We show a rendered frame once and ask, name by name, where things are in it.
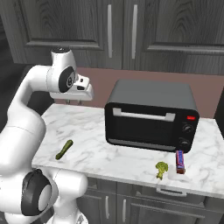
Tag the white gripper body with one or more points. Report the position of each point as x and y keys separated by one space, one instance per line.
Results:
x=73 y=95

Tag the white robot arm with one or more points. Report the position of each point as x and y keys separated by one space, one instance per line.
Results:
x=23 y=128

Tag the green squash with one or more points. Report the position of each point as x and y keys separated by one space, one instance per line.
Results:
x=64 y=149

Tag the green broccoli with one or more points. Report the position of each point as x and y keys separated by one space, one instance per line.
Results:
x=161 y=168

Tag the dark grey drawer front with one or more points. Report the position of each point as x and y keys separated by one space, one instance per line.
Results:
x=137 y=191

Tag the black toaster oven door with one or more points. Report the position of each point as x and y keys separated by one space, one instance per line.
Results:
x=140 y=131

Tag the black toaster oven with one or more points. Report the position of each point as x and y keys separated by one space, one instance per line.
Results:
x=154 y=93

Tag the dark grey base cupboard door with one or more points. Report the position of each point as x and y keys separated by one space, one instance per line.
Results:
x=163 y=214
x=97 y=208

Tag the black toaster oven knob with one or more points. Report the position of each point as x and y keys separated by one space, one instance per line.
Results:
x=184 y=142
x=188 y=128

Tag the blue and red candy bar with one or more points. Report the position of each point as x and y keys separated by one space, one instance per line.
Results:
x=180 y=162

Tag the dark grey wall cupboard door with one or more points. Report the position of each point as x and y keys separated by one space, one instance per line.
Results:
x=67 y=26
x=180 y=32

